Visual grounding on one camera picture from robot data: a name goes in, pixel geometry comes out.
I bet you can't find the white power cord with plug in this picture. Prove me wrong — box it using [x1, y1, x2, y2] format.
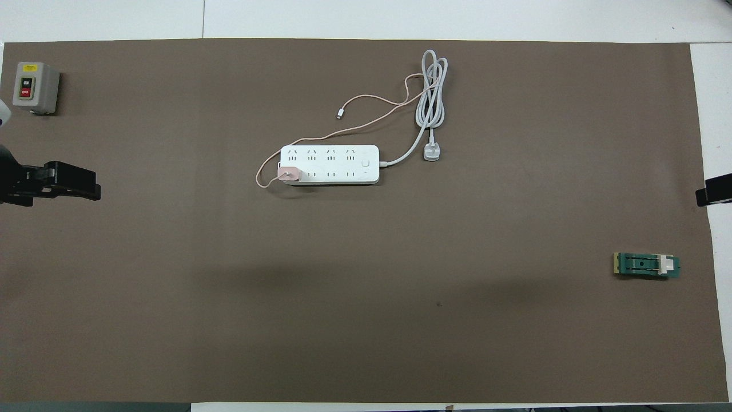
[379, 49, 449, 168]

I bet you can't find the brown table mat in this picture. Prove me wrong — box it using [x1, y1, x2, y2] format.
[0, 38, 730, 405]

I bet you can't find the pink charging cable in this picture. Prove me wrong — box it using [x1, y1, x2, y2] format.
[255, 73, 441, 190]

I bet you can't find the white power strip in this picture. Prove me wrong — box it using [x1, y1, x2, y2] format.
[280, 144, 380, 186]

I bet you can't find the green circuit board module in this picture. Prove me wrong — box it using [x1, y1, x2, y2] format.
[613, 252, 682, 280]

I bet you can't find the grey on-off switch box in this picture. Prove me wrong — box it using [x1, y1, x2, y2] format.
[13, 62, 61, 116]

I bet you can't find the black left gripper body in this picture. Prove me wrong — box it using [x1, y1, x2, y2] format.
[0, 144, 46, 207]

